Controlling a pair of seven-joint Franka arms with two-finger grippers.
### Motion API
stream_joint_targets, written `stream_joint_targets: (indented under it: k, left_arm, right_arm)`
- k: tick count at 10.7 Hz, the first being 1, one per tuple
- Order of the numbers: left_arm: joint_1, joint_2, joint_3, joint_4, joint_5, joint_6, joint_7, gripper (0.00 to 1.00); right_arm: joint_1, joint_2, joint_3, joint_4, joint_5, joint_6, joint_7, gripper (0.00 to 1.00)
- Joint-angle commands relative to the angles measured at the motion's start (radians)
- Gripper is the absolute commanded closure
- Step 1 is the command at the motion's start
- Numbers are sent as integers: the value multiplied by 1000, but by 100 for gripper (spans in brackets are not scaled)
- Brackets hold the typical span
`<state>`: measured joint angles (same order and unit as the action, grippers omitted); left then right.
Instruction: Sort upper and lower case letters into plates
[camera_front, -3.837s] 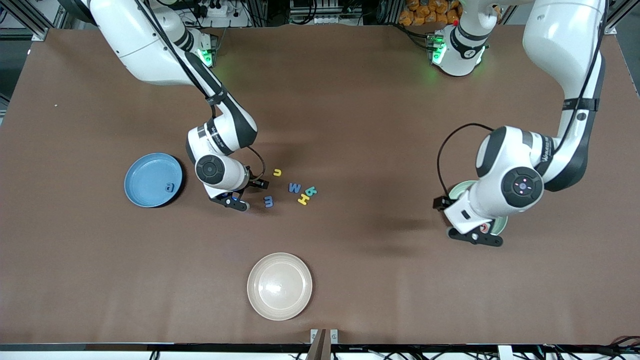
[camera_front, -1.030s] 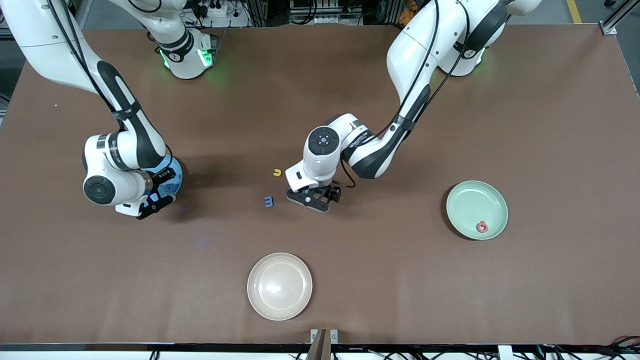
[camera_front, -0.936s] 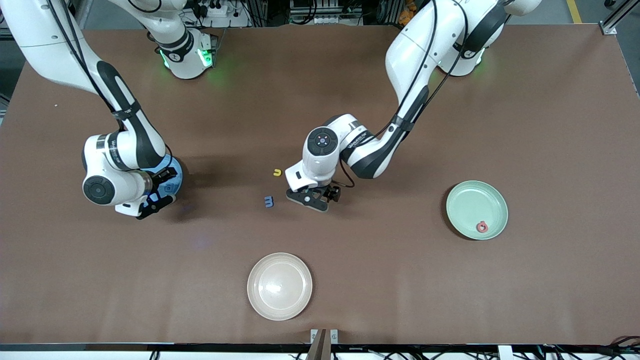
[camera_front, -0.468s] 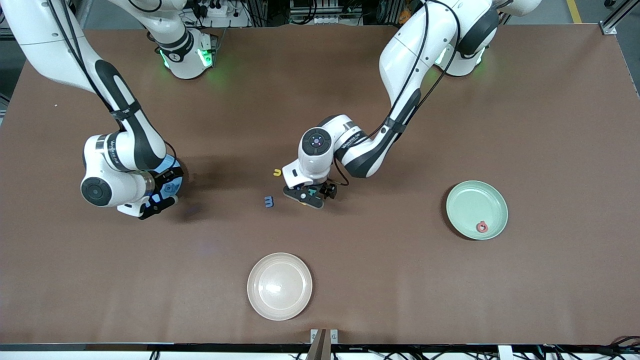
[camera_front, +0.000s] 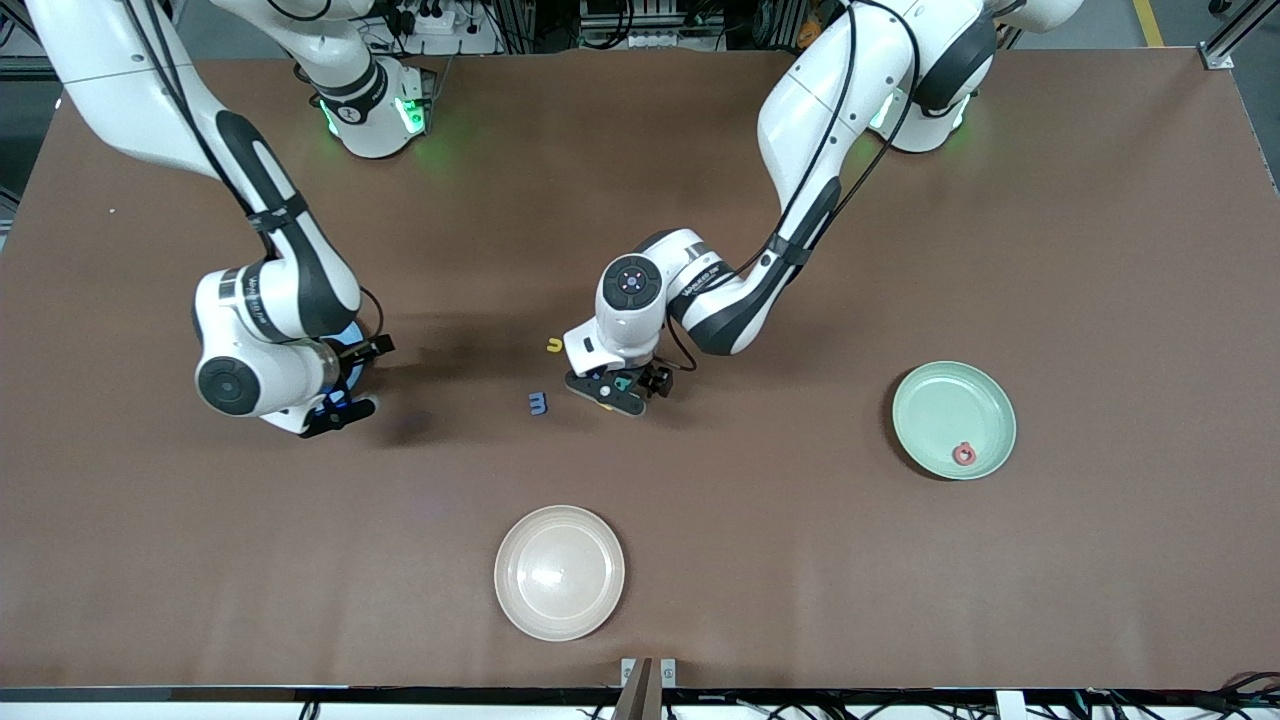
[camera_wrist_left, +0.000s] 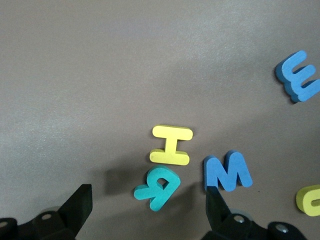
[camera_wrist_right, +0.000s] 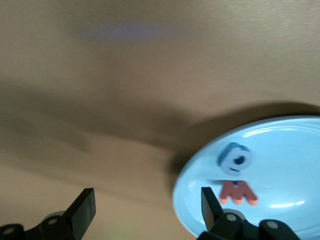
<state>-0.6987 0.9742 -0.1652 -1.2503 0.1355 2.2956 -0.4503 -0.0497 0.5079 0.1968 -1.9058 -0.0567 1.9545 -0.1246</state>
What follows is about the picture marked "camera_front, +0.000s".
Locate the blue plate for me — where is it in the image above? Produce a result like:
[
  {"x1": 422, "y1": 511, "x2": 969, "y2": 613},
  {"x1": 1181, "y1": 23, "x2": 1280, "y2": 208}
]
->
[{"x1": 335, "y1": 320, "x2": 367, "y2": 403}]

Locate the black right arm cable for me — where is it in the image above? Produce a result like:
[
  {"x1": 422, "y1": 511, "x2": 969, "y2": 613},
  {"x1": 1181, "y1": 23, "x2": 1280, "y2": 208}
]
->
[{"x1": 130, "y1": 0, "x2": 386, "y2": 343}]

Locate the white power strip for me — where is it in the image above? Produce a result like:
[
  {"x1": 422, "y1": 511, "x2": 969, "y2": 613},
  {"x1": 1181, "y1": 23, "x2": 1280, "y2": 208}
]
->
[{"x1": 385, "y1": 0, "x2": 471, "y2": 37}]

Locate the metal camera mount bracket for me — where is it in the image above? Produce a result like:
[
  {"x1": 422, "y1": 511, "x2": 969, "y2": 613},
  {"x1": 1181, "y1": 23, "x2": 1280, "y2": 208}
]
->
[{"x1": 620, "y1": 657, "x2": 677, "y2": 720}]

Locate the beige plate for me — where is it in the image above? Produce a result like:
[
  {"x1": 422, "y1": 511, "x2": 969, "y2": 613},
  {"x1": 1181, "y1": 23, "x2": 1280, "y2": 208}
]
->
[{"x1": 494, "y1": 505, "x2": 626, "y2": 642}]

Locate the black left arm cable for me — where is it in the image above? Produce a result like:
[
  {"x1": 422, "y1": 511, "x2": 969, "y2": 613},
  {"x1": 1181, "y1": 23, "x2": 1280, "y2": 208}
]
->
[{"x1": 662, "y1": 0, "x2": 919, "y2": 373}]

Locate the pale green plate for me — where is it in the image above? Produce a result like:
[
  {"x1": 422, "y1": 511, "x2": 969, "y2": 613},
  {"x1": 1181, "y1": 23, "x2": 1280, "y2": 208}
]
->
[{"x1": 892, "y1": 361, "x2": 1017, "y2": 481}]

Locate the grey electronics rack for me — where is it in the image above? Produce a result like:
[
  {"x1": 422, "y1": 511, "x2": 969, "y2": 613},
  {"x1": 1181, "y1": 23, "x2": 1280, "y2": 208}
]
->
[{"x1": 580, "y1": 0, "x2": 701, "y2": 51}]

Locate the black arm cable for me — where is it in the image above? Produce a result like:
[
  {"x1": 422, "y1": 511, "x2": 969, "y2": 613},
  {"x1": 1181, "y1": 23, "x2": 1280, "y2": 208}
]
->
[
  {"x1": 662, "y1": 0, "x2": 919, "y2": 373},
  {"x1": 130, "y1": 0, "x2": 386, "y2": 343}
]

